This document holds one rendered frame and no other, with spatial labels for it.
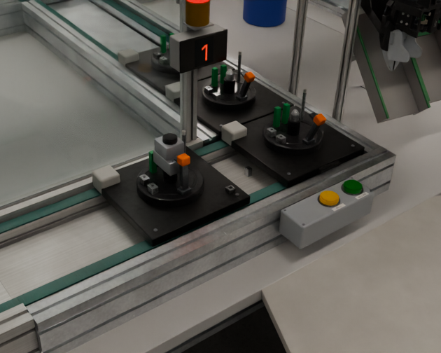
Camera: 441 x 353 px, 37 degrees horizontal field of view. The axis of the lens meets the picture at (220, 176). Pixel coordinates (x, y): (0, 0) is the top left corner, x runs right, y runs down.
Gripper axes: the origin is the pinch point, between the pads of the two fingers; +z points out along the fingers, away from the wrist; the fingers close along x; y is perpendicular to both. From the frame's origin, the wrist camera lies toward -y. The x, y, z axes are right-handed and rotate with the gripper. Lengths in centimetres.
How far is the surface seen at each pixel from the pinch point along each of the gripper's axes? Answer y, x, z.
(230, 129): -28.5, -16.4, 24.4
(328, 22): -85, 73, 37
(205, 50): -29.2, -23.8, 2.6
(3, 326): -5, -82, 27
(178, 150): -17.9, -38.1, 16.3
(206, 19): -29.4, -23.6, -3.9
